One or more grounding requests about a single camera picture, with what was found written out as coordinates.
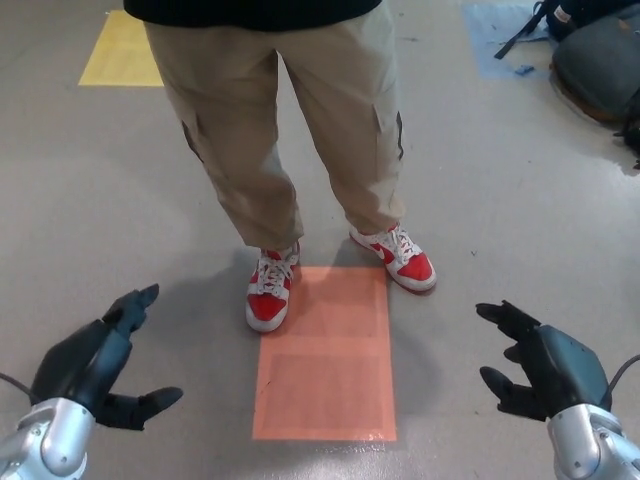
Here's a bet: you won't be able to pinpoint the robot right black hand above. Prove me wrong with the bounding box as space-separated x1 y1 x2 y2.
474 299 614 422

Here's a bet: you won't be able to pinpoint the robot left black hand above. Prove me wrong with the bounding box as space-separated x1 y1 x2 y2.
29 283 185 432

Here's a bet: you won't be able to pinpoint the person's left red white sneaker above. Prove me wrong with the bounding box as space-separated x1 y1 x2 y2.
348 223 437 294

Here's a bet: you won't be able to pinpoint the person's red white sneaker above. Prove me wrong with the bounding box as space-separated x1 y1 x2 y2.
348 223 437 294
244 240 301 334

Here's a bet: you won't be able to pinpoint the person's right red white sneaker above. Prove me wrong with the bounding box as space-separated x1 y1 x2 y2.
244 240 301 334

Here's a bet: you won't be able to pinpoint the orange paper sheet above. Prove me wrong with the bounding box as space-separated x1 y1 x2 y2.
251 266 399 442

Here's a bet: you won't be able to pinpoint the khaki cargo pants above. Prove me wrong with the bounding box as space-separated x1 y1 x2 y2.
143 0 407 252

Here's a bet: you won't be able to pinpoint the grey bag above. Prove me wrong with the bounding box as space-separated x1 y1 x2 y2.
549 12 640 124

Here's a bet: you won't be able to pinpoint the yellow paper sheet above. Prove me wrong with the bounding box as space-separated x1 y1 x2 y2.
77 9 166 88

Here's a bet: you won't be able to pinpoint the blue paper sheet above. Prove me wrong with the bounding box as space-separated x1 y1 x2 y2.
462 3 554 79

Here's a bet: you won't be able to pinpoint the navy backpack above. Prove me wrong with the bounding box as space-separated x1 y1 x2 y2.
493 0 640 60

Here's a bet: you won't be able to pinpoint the black shirt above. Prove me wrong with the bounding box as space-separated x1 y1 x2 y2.
122 0 386 32

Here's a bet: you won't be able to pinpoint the robot right wrist black cable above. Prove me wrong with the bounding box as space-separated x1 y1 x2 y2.
607 353 640 389

